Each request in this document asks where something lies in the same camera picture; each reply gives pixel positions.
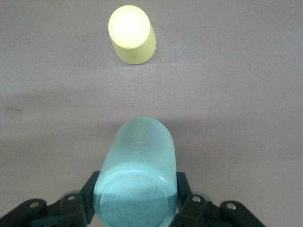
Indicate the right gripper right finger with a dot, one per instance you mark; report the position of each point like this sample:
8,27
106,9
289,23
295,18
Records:
201,212

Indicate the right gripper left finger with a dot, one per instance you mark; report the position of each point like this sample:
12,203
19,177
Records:
71,210

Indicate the pale green plastic cup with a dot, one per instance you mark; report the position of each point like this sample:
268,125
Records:
137,165

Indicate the yellow plastic cup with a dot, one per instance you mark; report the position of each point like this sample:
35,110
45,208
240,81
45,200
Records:
130,28

